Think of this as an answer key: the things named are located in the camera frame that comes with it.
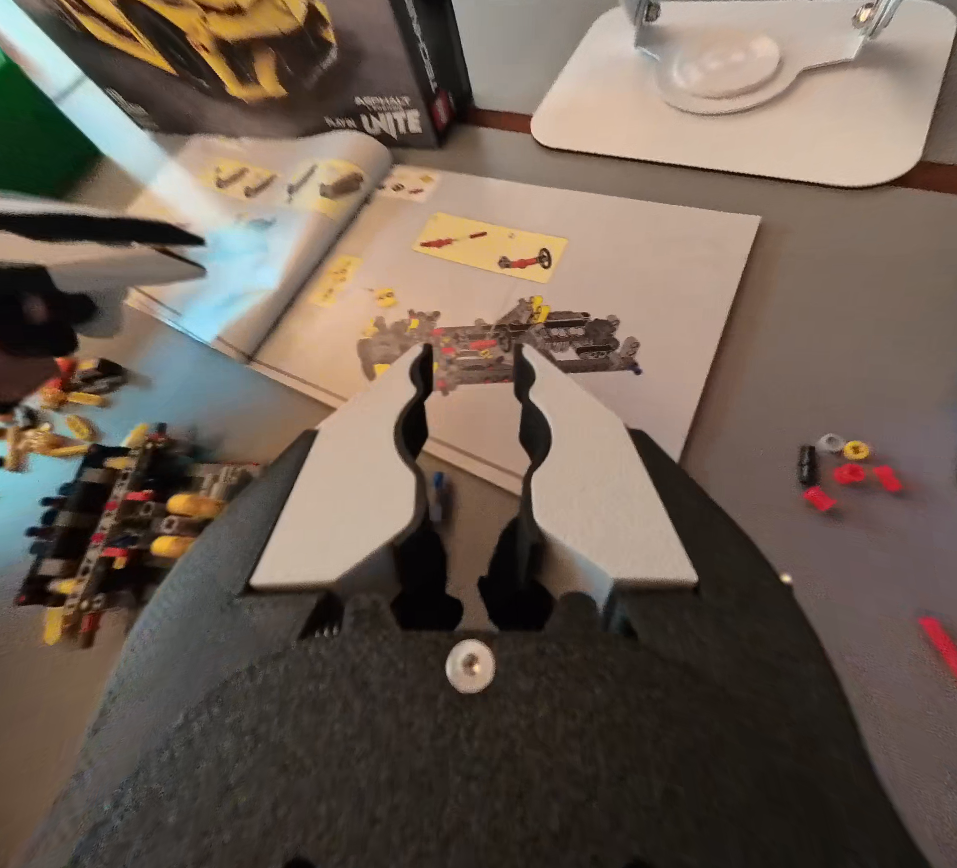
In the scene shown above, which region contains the open lego instruction booklet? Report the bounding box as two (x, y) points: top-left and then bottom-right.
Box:
(123, 134), (762, 495)

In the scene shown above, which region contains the green cardboard box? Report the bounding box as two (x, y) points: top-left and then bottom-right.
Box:
(0, 49), (102, 200)

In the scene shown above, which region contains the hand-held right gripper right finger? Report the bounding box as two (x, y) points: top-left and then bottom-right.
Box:
(477, 342), (701, 633)

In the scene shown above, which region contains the lego car chassis model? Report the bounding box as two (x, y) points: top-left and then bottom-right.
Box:
(15, 423), (263, 648)

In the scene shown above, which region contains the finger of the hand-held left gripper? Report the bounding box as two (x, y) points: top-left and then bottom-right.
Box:
(0, 190), (208, 250)
(0, 233), (210, 291)

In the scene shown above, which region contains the person's left hand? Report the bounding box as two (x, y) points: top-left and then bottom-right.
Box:
(0, 357), (61, 413)

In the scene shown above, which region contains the white monitor stand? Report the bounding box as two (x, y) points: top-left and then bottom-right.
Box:
(531, 0), (957, 189)

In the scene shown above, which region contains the pile of yellow lego pieces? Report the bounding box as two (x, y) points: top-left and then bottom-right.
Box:
(0, 356), (130, 473)

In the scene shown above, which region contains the pile of red blue pins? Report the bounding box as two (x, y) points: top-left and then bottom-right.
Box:
(795, 432), (957, 681)

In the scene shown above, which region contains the lego set box yellow car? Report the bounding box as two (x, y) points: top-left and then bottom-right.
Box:
(0, 0), (474, 150)

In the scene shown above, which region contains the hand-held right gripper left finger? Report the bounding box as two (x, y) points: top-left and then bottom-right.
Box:
(248, 342), (465, 633)

